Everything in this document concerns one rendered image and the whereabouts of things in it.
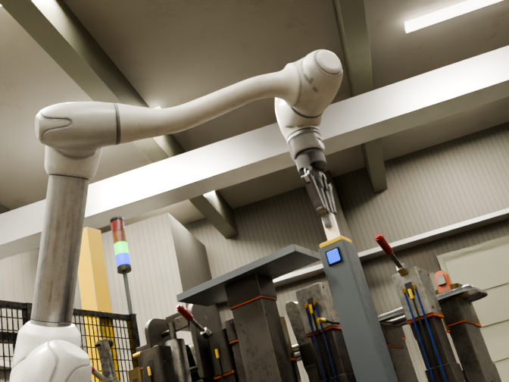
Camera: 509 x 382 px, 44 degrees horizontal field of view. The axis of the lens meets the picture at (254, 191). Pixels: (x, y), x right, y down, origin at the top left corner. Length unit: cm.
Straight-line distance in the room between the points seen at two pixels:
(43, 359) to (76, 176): 46
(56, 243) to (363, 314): 77
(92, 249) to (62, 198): 158
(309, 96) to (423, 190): 790
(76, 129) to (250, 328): 63
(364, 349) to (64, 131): 83
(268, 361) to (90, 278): 174
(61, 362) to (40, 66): 486
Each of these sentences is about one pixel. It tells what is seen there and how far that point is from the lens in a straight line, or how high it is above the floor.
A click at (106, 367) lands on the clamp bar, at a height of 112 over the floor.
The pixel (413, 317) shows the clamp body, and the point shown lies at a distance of 156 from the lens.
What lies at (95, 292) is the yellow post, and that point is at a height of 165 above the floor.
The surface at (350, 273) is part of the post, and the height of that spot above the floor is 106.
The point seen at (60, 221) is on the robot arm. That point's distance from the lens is 163.
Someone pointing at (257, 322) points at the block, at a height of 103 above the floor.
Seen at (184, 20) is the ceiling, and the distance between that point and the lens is 584.
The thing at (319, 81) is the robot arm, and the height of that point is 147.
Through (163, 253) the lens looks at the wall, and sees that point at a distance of 805.
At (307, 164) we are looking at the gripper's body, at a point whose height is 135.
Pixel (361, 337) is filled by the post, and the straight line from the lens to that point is 143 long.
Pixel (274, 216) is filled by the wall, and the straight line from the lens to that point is 944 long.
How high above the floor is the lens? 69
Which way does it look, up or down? 24 degrees up
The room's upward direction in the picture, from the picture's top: 14 degrees counter-clockwise
